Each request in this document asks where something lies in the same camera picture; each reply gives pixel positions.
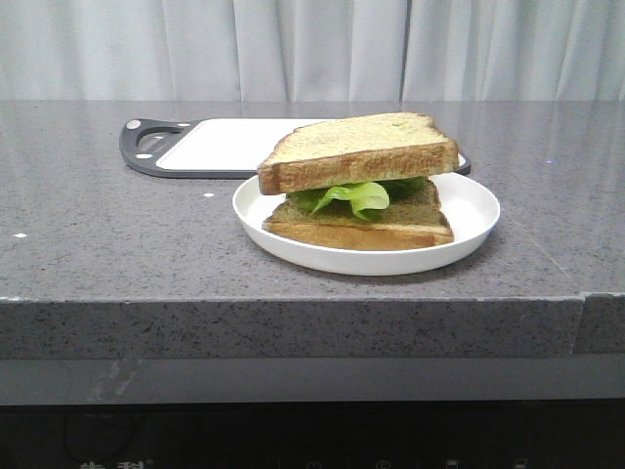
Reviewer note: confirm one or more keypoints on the green lettuce leaf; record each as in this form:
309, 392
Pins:
365, 201

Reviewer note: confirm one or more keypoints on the bread slice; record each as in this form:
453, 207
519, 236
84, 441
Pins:
369, 148
413, 220

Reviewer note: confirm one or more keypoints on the white black cutting board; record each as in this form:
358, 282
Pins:
218, 148

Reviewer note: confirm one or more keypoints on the white round plate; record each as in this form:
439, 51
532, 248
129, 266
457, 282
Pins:
471, 209

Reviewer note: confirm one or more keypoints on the grey curtain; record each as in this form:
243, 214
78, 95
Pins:
309, 51

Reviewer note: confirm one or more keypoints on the black appliance front panel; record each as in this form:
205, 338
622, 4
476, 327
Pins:
533, 434

